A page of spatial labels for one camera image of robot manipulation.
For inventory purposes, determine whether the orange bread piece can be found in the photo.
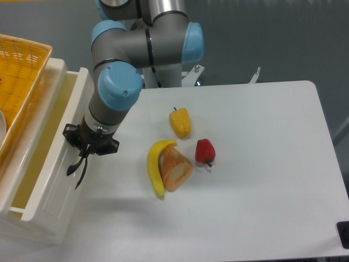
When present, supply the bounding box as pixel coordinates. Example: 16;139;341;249
160;146;193;192

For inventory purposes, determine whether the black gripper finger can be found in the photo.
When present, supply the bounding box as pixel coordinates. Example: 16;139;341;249
79;139;119;158
63;123;82;149

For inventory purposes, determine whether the white plate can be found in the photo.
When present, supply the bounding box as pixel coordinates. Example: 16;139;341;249
0;111;7;145

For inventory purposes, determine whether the black cable on pedestal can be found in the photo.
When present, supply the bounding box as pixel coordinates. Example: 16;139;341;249
152;67;164;88

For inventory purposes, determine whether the yellow woven basket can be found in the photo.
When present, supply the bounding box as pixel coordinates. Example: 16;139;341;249
1;34;52;162

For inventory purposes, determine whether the yellow banana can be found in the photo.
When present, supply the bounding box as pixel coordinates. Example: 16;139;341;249
147;140;176;199

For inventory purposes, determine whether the white drawer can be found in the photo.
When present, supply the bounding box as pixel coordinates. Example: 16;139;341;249
27;163;88;245
10;68;94;220

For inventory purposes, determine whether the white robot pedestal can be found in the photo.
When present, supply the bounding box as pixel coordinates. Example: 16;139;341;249
139;64;261;90

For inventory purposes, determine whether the black corner device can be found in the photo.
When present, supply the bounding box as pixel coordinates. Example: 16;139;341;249
336;221;349;249

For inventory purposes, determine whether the yellow bell pepper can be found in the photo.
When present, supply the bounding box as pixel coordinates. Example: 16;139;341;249
169;108;191;138

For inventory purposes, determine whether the white drawer cabinet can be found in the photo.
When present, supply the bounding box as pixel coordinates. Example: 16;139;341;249
1;58;91;243

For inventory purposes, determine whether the red bell pepper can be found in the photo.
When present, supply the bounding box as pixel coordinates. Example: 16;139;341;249
195;139;216;168

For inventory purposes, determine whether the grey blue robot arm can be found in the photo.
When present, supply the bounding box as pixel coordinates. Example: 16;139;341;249
63;1;204;160

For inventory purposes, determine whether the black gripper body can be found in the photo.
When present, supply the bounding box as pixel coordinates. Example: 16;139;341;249
79;121;112;149

